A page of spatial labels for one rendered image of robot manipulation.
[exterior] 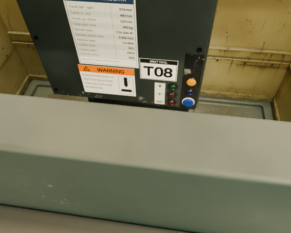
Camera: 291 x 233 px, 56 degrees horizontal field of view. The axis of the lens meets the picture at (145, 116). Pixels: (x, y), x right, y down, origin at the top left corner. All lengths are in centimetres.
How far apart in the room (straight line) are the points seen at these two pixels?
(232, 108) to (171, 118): 212
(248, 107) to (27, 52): 178
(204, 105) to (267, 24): 76
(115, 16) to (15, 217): 50
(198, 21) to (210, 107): 164
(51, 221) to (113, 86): 60
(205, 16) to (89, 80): 36
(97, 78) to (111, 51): 11
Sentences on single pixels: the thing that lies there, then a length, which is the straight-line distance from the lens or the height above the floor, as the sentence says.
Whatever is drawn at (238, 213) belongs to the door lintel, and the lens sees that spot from 18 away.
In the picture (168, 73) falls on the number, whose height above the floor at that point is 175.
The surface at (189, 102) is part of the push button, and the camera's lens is 79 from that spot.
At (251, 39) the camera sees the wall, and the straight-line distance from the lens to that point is 195.
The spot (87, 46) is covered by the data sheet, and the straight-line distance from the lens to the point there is 72.
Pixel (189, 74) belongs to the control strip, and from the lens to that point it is 72.
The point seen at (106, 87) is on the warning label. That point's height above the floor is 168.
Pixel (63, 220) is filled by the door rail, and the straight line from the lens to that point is 22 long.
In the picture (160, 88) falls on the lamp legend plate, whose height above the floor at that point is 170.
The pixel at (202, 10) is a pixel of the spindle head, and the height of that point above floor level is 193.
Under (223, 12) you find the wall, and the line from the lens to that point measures 182.
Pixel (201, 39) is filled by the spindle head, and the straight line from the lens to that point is 66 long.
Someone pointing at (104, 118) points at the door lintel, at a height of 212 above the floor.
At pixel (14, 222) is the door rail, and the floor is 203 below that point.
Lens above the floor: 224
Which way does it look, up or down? 51 degrees down
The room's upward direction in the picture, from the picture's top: 2 degrees counter-clockwise
